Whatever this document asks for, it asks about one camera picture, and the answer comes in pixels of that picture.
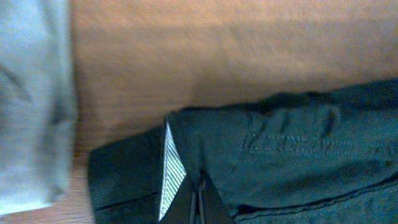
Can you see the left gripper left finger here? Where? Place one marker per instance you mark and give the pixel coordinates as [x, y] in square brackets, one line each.
[183, 207]

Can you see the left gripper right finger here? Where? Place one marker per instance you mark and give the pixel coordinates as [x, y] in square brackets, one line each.
[211, 207]

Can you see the black shorts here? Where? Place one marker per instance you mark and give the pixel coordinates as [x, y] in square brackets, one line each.
[291, 158]

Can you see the folded khaki shorts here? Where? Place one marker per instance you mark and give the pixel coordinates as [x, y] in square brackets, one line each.
[38, 103]

